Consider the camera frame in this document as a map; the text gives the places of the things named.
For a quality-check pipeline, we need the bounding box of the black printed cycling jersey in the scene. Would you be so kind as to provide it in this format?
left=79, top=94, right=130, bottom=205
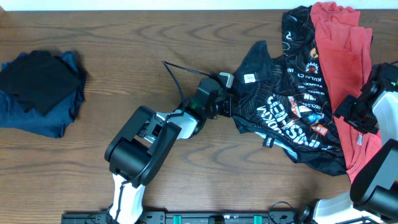
left=231, top=6, right=347, bottom=176

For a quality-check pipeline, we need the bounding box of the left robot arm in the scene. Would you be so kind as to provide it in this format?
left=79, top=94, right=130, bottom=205
left=104, top=73, right=234, bottom=223

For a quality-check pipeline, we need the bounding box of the red t-shirt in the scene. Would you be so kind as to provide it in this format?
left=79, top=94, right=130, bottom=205
left=310, top=2, right=382, bottom=180

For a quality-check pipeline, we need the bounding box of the folded black garment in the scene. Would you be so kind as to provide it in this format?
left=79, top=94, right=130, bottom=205
left=1, top=50, right=81, bottom=115

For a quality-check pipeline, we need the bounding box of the folded blue garment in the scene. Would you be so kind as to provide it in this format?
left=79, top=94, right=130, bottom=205
left=1, top=51, right=86, bottom=138

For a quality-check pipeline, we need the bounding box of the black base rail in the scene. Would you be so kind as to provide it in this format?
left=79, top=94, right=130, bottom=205
left=61, top=210, right=308, bottom=224

